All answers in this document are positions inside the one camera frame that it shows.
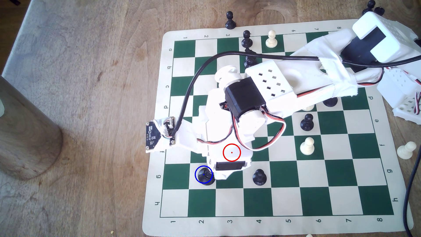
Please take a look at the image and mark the black camera cable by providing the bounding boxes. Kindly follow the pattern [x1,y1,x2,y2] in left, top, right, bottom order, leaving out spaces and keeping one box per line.
[171,52,421,137]

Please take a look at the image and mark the white cloth wrap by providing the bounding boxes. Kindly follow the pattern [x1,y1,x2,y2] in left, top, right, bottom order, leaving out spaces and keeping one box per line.
[294,31,360,98]

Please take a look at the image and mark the black knight chess piece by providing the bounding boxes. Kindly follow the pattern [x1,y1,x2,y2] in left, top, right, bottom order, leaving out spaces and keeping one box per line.
[244,48,259,68]

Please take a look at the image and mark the black king chess piece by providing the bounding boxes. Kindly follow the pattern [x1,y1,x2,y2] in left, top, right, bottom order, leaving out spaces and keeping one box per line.
[196,166,216,186]

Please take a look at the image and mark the green and white chess board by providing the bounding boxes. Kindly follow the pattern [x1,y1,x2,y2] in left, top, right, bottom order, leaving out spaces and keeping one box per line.
[142,28,414,237]

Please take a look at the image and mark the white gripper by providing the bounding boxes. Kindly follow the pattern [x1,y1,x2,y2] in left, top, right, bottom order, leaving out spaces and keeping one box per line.
[197,87,254,181]

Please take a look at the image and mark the wooden cylinder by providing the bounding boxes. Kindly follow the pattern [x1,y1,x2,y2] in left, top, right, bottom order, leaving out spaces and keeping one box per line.
[0,76,64,180]

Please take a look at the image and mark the black pawn chess piece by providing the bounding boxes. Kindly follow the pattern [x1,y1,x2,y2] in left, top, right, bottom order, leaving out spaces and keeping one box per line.
[253,169,268,186]
[225,11,237,29]
[362,0,376,15]
[300,113,314,131]
[241,30,253,49]

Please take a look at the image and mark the red black white servo wires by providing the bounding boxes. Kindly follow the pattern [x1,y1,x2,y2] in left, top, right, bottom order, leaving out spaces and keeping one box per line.
[197,105,287,153]
[296,68,385,99]

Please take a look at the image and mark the thick black cable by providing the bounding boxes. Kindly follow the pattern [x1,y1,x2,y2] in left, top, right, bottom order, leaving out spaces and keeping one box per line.
[403,161,421,237]

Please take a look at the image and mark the black camera circuit board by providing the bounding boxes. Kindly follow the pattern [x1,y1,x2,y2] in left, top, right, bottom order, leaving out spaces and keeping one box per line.
[146,117,176,153]

